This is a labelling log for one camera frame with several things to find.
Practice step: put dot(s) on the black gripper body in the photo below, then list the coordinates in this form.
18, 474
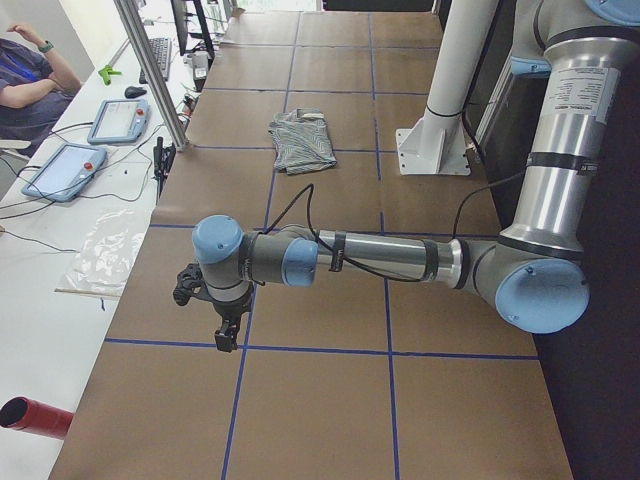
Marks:
228, 310

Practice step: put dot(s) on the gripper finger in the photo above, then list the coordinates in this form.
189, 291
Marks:
226, 337

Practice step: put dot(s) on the navy white striped polo shirt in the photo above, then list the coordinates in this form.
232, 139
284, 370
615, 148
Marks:
301, 141

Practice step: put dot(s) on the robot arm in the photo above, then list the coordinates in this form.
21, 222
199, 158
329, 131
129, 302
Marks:
531, 273

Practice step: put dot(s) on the clear plastic bag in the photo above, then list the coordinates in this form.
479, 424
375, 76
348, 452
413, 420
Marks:
107, 255

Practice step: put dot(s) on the near blue teach pendant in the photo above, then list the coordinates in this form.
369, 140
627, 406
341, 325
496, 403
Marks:
66, 173

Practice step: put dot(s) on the blue teach pendant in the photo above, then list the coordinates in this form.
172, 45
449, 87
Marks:
119, 122
66, 173

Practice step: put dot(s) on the far blue teach pendant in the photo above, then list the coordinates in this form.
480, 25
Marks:
119, 122

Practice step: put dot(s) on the red tube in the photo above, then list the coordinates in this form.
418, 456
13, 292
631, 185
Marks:
34, 417

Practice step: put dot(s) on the black computer mouse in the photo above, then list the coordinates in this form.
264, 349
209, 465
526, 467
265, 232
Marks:
132, 92

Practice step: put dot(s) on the green plastic clip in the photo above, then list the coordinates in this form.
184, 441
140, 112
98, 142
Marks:
107, 72

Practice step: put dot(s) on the black keyboard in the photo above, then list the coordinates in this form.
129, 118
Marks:
161, 50

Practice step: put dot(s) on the seated person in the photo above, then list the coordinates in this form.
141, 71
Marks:
37, 86

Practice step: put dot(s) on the black monitor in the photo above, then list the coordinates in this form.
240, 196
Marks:
181, 19

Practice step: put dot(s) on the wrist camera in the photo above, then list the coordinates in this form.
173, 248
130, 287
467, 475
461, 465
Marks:
190, 283

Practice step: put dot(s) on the black cable bundle device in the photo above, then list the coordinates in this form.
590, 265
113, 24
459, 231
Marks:
163, 157

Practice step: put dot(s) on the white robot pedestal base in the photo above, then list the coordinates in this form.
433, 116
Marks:
435, 145

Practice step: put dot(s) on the aluminium frame post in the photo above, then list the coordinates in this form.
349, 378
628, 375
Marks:
137, 36

